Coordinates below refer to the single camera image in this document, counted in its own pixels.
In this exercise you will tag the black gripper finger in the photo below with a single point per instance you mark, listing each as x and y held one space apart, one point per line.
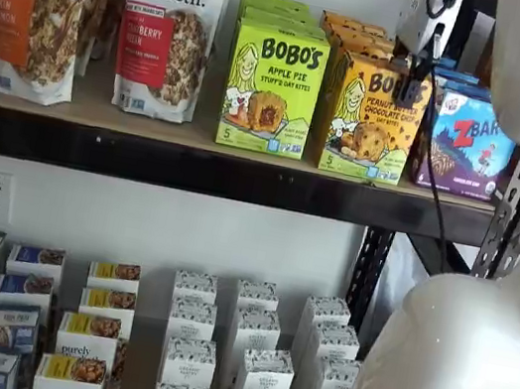
403 60
409 90

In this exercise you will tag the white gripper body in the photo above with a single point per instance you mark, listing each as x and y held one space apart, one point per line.
427 17

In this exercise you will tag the orange Bobo's peanut butter box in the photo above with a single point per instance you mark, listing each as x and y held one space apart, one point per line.
351 21
372 129
361 47
358 34

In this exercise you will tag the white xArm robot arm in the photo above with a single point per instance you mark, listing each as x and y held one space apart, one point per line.
451 369

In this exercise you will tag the blue purple Zbar box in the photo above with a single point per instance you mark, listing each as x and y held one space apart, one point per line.
464 90
468 156
451 64
459 77

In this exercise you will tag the light wooden shelf board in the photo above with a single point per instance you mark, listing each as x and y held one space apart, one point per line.
90 99

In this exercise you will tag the yellow white granola box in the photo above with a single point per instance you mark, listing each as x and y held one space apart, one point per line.
71 380
107 303
88 338
115 275

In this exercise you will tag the red label granola bag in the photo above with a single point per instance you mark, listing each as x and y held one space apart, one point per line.
162 36

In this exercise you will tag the white granola bag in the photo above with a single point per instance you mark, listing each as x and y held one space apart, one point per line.
91 23
111 27

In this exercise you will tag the white patterned small boxes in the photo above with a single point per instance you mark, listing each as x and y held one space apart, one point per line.
151 311

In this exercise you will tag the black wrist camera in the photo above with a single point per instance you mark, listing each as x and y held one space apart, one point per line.
437 39

